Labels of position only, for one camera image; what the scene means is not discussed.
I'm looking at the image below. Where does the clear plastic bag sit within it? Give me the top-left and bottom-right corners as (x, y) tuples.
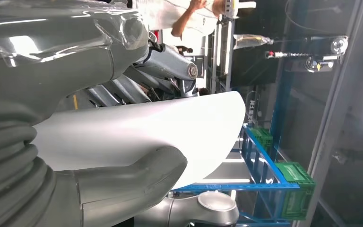
(233, 34), (275, 50)

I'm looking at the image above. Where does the small blue steel shelf rack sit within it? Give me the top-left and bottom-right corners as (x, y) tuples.
(171, 123), (317, 227)

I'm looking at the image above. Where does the clear acrylic sign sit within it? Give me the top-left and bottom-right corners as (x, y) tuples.
(245, 90), (261, 127)

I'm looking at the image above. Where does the green plastic crate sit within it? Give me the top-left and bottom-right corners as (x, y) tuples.
(250, 127), (274, 152)
(275, 161), (316, 220)

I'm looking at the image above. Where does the person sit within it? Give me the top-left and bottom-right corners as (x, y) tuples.
(136, 0), (257, 40)

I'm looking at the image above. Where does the grey metal tool fixture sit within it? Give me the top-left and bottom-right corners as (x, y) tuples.
(264, 35), (350, 73)

